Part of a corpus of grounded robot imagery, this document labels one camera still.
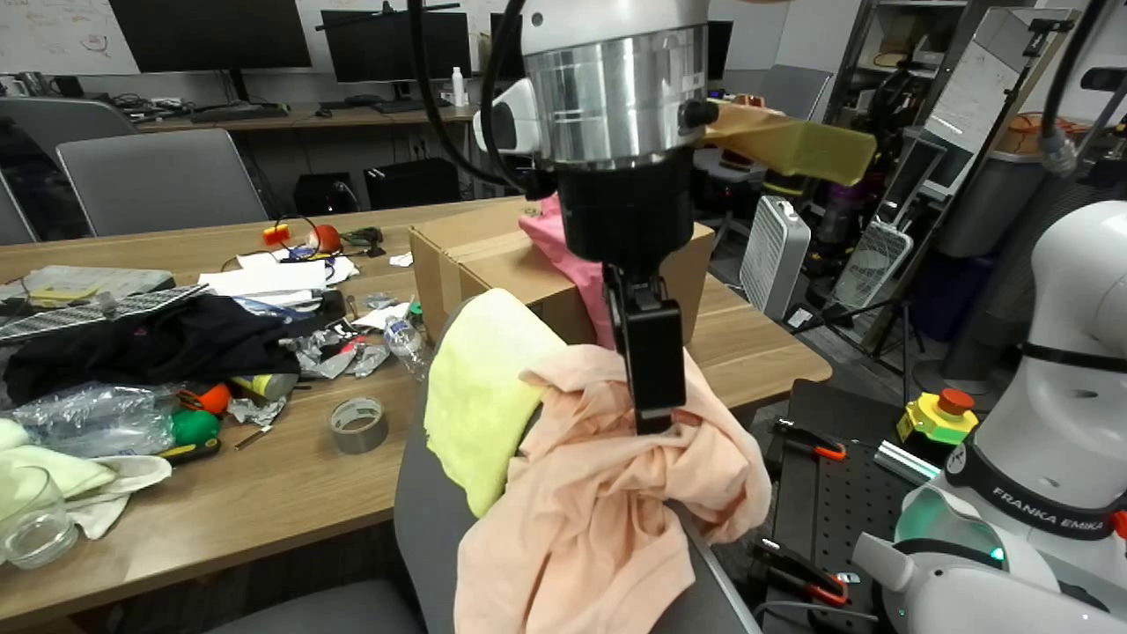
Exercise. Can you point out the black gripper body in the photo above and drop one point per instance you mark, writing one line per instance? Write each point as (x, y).
(621, 215)

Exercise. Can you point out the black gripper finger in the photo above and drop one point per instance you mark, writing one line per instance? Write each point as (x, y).
(657, 365)
(617, 294)

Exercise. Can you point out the pink shirt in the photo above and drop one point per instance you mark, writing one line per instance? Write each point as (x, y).
(576, 266)

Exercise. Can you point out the peach shirt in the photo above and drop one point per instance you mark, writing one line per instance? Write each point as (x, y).
(586, 514)

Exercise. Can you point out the yellow-green towel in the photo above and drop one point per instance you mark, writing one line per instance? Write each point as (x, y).
(479, 399)

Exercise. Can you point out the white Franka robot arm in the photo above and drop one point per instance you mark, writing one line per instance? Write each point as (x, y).
(611, 91)

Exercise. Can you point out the brown cardboard box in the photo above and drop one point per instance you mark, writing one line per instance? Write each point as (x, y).
(479, 266)

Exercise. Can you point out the white slatted heater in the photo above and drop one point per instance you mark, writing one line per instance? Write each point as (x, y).
(778, 250)

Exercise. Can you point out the clear water bottle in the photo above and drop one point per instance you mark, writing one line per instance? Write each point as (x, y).
(461, 90)

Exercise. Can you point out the white floor appliance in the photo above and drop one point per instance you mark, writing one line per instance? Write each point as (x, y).
(876, 266)

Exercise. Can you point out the yellow red emergency stop button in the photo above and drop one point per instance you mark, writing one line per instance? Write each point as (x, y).
(938, 418)

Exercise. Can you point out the grey tape roll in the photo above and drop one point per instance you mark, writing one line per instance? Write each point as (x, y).
(357, 424)

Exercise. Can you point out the small orange table object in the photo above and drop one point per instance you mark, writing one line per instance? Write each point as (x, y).
(326, 236)

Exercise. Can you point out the black computer monitor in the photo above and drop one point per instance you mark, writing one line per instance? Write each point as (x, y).
(376, 44)
(214, 31)

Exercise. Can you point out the wooden office desk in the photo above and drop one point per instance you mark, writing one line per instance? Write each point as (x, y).
(319, 122)

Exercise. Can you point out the white paper sheets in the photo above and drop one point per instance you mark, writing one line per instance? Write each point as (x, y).
(276, 274)

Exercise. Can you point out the green and orange toy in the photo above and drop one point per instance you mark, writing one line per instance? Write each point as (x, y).
(197, 424)

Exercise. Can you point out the grey office chair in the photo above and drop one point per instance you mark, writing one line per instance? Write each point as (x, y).
(57, 124)
(160, 181)

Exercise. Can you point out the black cloth pile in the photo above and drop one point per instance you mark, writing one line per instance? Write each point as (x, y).
(152, 346)

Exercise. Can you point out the white cloth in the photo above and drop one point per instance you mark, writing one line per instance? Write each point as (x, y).
(110, 478)

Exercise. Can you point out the clear plastic bag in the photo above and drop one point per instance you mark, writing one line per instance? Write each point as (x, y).
(91, 419)

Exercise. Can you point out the clear glass cup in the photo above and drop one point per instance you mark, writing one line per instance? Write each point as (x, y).
(37, 530)

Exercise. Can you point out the tan wrist camera mount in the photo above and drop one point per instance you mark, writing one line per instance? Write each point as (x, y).
(799, 144)

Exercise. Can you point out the wall whiteboard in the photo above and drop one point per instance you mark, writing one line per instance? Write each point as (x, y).
(57, 36)

